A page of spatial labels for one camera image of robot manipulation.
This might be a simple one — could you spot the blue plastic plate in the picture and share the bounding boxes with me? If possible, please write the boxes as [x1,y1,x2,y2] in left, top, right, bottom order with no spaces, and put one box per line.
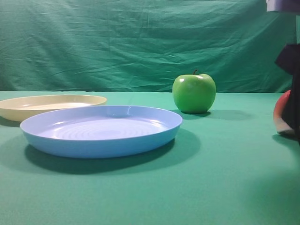
[20,105,183,158]

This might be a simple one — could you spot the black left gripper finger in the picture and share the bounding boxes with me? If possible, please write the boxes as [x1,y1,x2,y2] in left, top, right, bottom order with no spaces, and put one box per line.
[276,44,300,140]

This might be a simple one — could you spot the green table cloth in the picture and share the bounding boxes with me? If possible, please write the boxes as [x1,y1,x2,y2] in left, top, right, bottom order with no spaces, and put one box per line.
[0,93,300,225]

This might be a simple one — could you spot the green backdrop cloth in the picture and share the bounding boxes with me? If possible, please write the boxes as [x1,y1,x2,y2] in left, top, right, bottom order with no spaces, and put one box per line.
[0,0,300,93]

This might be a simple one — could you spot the red and yellow bread bun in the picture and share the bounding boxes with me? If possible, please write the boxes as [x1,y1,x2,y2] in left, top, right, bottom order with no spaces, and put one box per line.
[273,90,295,136]

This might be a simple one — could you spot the yellow plastic plate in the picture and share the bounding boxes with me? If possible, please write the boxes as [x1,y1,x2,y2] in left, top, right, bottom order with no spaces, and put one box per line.
[0,94,107,122]

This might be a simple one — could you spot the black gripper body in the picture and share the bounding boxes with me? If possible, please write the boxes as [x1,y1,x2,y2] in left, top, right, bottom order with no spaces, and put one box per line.
[266,0,300,12]

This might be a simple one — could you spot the green apple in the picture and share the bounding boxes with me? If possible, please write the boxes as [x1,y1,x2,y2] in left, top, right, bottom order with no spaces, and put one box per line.
[172,69,217,114]

